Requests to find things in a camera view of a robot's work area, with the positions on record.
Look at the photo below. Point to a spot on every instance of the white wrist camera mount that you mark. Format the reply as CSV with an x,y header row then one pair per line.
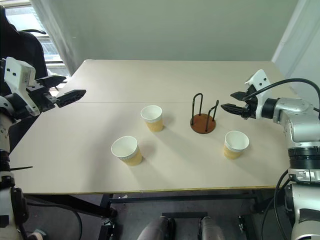
x,y
17,77
261,77

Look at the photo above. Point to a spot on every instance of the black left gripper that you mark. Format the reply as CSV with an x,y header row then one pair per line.
x,y
41,100

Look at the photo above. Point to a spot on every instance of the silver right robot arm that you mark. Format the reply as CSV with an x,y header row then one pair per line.
x,y
297,107

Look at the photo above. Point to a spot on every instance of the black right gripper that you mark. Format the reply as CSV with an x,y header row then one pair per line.
x,y
251,110

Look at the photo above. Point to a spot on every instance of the white and tan paper cup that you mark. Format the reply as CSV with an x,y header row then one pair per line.
x,y
236,142
125,148
155,125

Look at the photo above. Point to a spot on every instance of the black office chair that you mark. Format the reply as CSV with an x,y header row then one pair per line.
x,y
27,50

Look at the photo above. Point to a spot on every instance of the grey rounded robot leg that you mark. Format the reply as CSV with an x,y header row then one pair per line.
x,y
152,230
212,230

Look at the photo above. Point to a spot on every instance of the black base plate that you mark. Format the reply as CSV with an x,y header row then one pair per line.
x,y
185,215

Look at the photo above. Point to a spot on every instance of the grey curtain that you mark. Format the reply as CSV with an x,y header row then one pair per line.
x,y
300,45
62,30

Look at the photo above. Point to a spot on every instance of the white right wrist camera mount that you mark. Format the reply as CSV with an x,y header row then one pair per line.
x,y
261,77

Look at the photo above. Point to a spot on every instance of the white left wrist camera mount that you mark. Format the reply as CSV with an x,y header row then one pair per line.
x,y
17,77

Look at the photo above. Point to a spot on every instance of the black zip tie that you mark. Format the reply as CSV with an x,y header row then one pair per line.
x,y
21,168

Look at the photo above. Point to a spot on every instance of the window with blinds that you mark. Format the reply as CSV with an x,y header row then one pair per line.
x,y
50,47

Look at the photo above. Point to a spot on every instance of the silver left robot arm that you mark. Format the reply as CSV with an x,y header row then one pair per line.
x,y
6,140

